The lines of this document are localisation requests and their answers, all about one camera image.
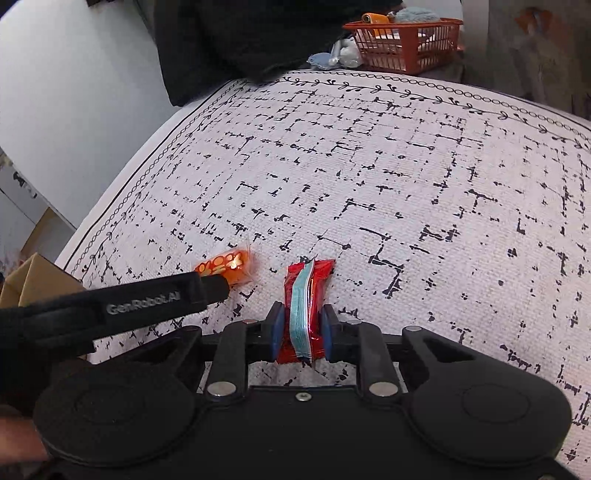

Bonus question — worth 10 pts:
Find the brown cardboard box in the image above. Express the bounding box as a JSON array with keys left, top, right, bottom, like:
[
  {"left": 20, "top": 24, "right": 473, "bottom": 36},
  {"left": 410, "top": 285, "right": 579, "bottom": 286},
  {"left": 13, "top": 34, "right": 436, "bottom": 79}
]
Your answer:
[{"left": 0, "top": 253, "right": 85, "bottom": 309}]

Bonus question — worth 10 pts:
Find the black coat pile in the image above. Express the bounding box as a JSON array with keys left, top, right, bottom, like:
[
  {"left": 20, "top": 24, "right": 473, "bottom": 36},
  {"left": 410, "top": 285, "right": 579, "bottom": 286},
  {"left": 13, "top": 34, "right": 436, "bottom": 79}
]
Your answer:
[{"left": 153, "top": 1, "right": 403, "bottom": 107}]

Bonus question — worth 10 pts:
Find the patterned white bed cover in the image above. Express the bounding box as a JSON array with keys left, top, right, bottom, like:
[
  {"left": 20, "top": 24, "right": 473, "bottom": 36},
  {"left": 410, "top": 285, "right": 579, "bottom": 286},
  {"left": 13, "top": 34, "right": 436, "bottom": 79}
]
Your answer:
[{"left": 57, "top": 71, "right": 590, "bottom": 479}]

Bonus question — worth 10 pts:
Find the red snack packet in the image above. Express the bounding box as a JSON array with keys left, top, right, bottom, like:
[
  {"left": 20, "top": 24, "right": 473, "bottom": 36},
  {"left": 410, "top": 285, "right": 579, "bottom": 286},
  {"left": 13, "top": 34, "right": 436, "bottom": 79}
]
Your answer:
[{"left": 276, "top": 259, "right": 335, "bottom": 365}]

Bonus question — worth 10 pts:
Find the left hand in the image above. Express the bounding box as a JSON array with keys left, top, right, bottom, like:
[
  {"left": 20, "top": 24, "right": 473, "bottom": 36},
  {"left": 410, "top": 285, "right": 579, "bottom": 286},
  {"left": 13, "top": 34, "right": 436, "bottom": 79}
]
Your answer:
[{"left": 0, "top": 405, "right": 49, "bottom": 465}]

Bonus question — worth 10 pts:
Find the orange snack packet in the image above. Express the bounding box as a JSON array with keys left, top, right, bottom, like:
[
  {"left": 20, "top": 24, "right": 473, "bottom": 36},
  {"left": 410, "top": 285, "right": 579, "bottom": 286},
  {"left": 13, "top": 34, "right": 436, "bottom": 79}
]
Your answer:
[{"left": 194, "top": 247, "right": 252, "bottom": 286}]

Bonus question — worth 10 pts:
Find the orange plastic basket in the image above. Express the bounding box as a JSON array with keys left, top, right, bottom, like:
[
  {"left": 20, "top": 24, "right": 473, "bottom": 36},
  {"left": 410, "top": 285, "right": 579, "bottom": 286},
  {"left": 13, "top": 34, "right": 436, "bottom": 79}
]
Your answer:
[{"left": 342, "top": 18, "right": 464, "bottom": 75}]

